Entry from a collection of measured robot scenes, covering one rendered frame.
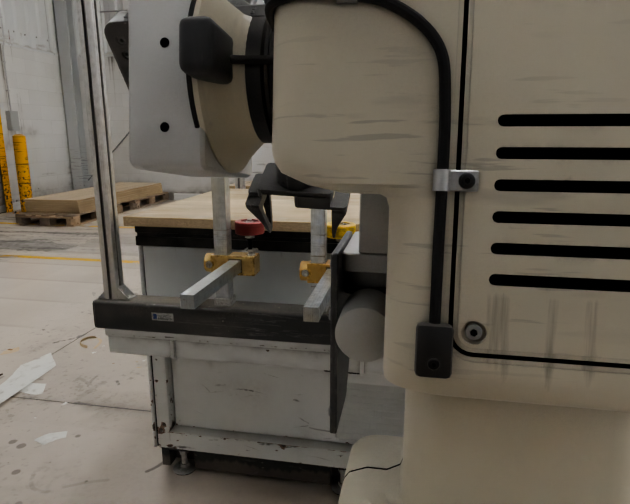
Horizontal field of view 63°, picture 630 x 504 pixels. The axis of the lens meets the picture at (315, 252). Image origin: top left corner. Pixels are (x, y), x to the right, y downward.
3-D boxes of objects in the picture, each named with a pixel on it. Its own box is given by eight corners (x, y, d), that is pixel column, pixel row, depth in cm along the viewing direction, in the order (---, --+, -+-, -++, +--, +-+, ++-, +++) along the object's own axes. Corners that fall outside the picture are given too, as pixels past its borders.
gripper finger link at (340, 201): (305, 218, 79) (302, 167, 73) (351, 221, 78) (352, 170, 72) (297, 247, 74) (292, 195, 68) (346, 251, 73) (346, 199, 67)
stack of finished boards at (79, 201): (162, 192, 882) (162, 182, 878) (79, 213, 650) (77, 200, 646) (121, 191, 894) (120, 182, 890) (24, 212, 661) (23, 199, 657)
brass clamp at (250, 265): (253, 277, 128) (253, 257, 127) (203, 274, 131) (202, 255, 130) (260, 270, 134) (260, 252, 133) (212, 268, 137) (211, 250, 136)
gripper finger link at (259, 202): (261, 215, 80) (254, 164, 74) (306, 218, 79) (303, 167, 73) (250, 244, 75) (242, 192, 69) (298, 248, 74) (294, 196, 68)
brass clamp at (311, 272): (353, 286, 124) (353, 266, 123) (298, 283, 127) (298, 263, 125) (355, 279, 130) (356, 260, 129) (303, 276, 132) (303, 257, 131)
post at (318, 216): (324, 341, 130) (325, 149, 119) (310, 340, 131) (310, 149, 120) (326, 336, 134) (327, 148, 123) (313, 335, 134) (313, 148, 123)
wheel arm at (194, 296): (195, 313, 102) (194, 293, 101) (179, 312, 102) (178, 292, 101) (258, 261, 144) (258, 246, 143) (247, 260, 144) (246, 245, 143)
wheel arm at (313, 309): (319, 326, 98) (319, 305, 97) (302, 325, 98) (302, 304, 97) (347, 269, 139) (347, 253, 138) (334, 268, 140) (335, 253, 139)
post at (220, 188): (230, 331, 134) (223, 144, 124) (217, 330, 135) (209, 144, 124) (234, 326, 138) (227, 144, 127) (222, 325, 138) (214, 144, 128)
